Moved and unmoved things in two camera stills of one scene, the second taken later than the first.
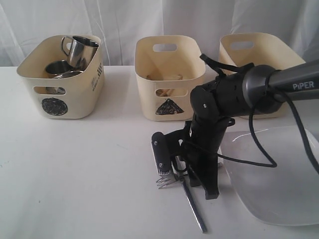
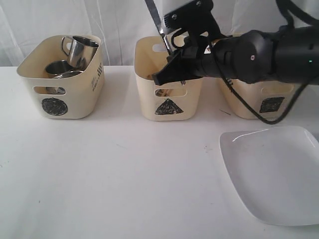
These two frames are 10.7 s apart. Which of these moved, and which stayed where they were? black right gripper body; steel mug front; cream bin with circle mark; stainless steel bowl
Moved: black right gripper body
Stayed: cream bin with circle mark; steel mug front; stainless steel bowl
